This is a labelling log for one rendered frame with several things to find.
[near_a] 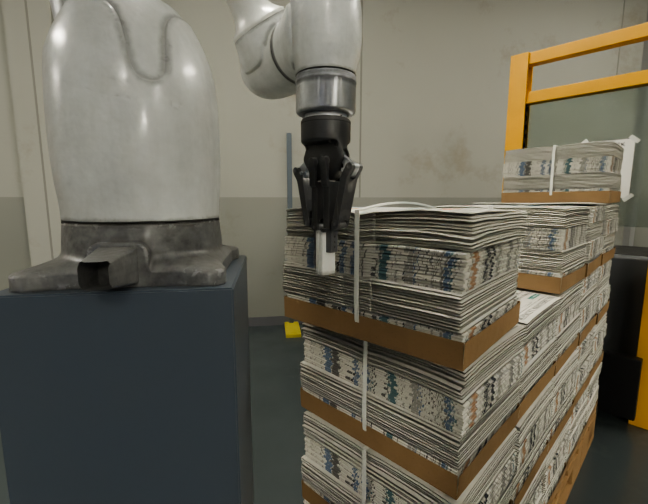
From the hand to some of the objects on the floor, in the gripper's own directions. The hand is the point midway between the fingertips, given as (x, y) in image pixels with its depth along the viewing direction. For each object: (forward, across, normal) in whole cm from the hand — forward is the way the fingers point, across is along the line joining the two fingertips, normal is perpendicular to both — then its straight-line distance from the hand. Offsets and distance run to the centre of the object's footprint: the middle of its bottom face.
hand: (325, 252), depth 58 cm
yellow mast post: (+100, -33, -185) cm, 212 cm away
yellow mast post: (+100, +33, -185) cm, 213 cm away
